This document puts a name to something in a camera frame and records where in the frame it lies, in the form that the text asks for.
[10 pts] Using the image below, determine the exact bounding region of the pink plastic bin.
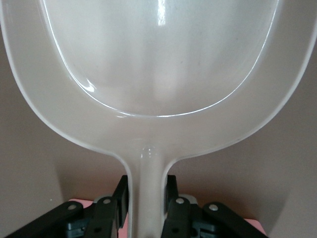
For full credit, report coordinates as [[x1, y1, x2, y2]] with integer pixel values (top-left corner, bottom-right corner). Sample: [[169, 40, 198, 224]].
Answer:
[[67, 197, 268, 238]]

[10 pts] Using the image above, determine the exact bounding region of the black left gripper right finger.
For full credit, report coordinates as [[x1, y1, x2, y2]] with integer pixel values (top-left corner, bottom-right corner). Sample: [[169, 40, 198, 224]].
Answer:
[[160, 175, 270, 238]]

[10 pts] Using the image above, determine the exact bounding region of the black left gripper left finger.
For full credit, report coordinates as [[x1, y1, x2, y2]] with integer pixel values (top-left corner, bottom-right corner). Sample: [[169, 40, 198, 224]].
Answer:
[[4, 175, 130, 238]]

